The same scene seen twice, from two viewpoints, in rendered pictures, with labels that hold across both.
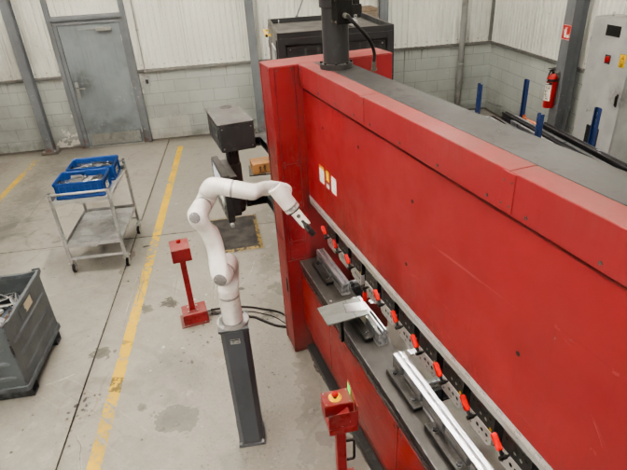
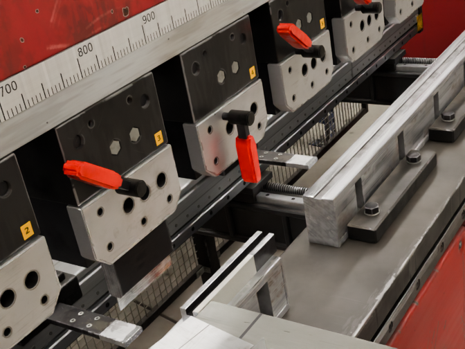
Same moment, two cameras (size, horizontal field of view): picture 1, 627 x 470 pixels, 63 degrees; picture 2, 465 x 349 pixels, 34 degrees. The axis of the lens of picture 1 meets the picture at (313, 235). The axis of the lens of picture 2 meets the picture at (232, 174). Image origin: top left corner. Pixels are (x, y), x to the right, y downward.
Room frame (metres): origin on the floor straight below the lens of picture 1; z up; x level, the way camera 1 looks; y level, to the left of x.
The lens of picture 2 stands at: (2.84, 0.42, 1.59)
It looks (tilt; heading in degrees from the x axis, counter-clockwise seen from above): 26 degrees down; 235
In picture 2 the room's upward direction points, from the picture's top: 11 degrees counter-clockwise
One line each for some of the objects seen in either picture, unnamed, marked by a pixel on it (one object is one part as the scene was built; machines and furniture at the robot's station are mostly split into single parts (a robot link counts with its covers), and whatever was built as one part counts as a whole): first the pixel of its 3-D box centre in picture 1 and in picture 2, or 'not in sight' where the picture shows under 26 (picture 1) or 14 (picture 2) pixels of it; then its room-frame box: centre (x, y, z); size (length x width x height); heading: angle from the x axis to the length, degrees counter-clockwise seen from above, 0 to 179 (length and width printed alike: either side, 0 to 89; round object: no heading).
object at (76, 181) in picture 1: (83, 184); not in sight; (5.01, 2.39, 0.92); 0.50 x 0.36 x 0.18; 96
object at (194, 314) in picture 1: (187, 282); not in sight; (3.78, 1.15, 0.41); 0.25 x 0.20 x 0.83; 108
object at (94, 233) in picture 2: (362, 267); (98, 166); (2.53, -0.28, 1.26); 0.15 x 0.09 x 0.17; 18
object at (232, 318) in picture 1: (230, 308); not in sight; (2.43, 0.51, 1.09); 0.19 x 0.19 x 0.18
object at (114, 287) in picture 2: not in sight; (138, 253); (2.51, -0.29, 1.13); 0.10 x 0.02 x 0.10; 18
